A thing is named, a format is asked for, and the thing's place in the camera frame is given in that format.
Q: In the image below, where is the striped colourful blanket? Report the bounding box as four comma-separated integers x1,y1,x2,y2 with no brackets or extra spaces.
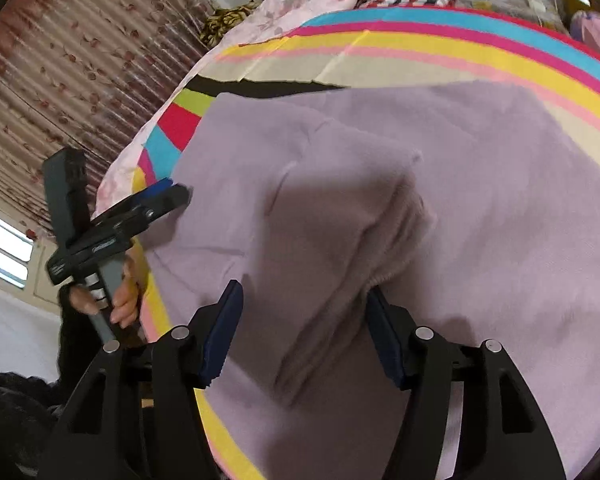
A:
130,5,600,480

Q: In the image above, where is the person's left forearm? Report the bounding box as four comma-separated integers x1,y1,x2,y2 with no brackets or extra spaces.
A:
0,284,148,480

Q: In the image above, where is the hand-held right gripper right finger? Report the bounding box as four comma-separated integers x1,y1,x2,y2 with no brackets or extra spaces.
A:
366,286,567,480

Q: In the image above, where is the brown floral curtain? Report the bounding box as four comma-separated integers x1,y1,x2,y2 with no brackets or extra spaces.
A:
0,0,217,238

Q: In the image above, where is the white cable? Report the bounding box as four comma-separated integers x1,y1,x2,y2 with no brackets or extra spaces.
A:
524,0,557,31

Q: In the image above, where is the person's left hand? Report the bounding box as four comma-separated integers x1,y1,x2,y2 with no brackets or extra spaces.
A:
70,257,142,330

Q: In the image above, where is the yellow black patterned cloth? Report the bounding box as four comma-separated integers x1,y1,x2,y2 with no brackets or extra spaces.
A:
199,2,262,47

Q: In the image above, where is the window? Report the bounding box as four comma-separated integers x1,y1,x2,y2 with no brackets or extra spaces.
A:
0,204,36,289

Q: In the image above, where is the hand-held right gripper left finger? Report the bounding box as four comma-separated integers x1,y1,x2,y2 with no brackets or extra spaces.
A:
37,279,244,480

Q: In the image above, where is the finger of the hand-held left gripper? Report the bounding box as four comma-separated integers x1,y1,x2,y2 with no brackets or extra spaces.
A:
114,184,192,235
93,177,176,225

